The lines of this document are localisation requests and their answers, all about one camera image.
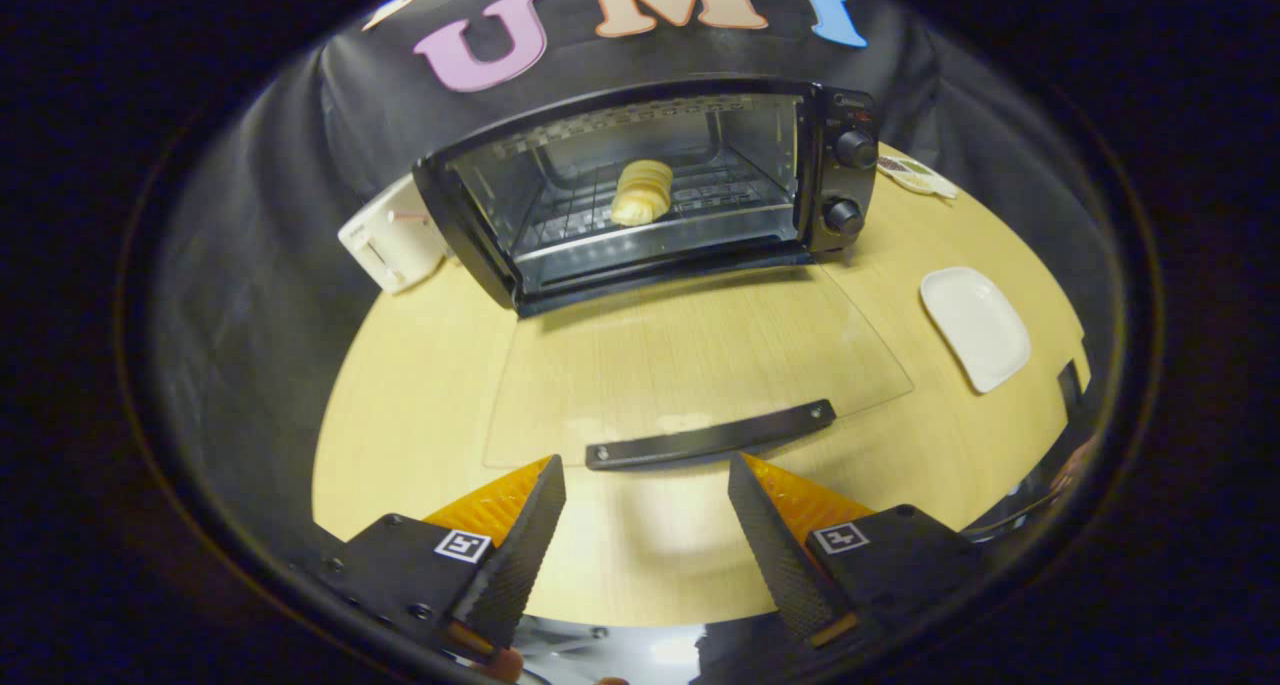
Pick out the black toaster oven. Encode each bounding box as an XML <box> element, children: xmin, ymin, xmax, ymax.
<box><xmin>411</xmin><ymin>74</ymin><xmax>917</xmax><ymax>472</ymax></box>

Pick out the golden bread roll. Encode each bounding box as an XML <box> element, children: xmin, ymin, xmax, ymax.
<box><xmin>609</xmin><ymin>158</ymin><xmax>677</xmax><ymax>229</ymax></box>

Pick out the white square plate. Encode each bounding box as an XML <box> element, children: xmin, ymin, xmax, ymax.
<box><xmin>919</xmin><ymin>266</ymin><xmax>1034</xmax><ymax>395</ymax></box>

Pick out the black table clamp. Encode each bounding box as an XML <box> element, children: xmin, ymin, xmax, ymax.
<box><xmin>1057</xmin><ymin>359</ymin><xmax>1092</xmax><ymax>412</ymax></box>

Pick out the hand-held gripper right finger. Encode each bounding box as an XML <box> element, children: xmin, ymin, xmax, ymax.
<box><xmin>727</xmin><ymin>451</ymin><xmax>986</xmax><ymax>651</ymax></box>

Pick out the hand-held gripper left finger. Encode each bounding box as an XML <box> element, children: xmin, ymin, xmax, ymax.
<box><xmin>318</xmin><ymin>454</ymin><xmax>568</xmax><ymax>663</ymax></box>

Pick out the metal oven rack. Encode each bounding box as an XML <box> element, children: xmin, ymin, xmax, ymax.
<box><xmin>513</xmin><ymin>160</ymin><xmax>801</xmax><ymax>268</ymax></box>

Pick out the white divided bean dish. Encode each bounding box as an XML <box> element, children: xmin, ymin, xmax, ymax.
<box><xmin>877</xmin><ymin>154</ymin><xmax>960</xmax><ymax>202</ymax></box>

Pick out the white pop-up toaster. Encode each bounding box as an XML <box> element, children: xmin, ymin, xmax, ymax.
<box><xmin>337</xmin><ymin>172</ymin><xmax>452</xmax><ymax>297</ymax></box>

